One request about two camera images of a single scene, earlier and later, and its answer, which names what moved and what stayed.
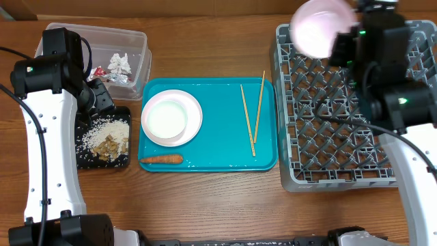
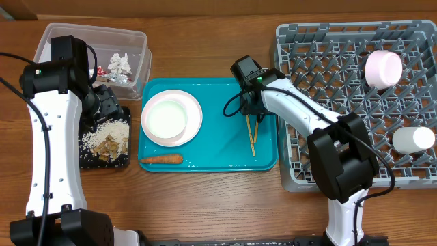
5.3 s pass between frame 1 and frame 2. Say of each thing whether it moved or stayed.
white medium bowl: moved
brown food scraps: stayed
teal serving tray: stayed
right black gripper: moved
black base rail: stayed
